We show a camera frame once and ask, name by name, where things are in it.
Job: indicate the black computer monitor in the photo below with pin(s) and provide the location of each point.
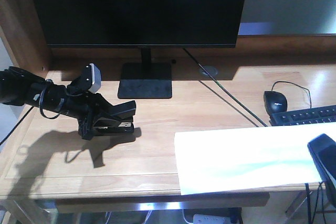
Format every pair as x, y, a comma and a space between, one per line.
141, 24

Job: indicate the black stapler orange label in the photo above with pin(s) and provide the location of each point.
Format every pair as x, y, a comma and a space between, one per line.
112, 126

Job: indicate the white paper sheet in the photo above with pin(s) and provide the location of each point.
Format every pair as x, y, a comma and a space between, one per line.
234, 159

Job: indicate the white power strip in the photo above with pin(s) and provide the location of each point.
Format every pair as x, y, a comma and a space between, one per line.
208, 219

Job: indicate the black keyboard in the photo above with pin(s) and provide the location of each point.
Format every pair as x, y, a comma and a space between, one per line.
324, 114

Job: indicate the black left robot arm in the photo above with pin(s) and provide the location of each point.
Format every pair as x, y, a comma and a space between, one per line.
19, 87

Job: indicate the wooden desk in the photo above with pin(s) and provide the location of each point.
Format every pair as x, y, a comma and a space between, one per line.
47, 159

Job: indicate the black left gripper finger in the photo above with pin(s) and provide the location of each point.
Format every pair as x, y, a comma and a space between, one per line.
123, 112
85, 128

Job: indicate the black computer mouse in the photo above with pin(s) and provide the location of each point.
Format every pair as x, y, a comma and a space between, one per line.
275, 102

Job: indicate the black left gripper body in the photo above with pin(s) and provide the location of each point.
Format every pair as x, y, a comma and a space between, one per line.
88, 108

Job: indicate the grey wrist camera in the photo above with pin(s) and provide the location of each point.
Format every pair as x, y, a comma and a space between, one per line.
89, 80

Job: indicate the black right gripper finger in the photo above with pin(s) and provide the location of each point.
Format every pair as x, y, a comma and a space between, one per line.
322, 151

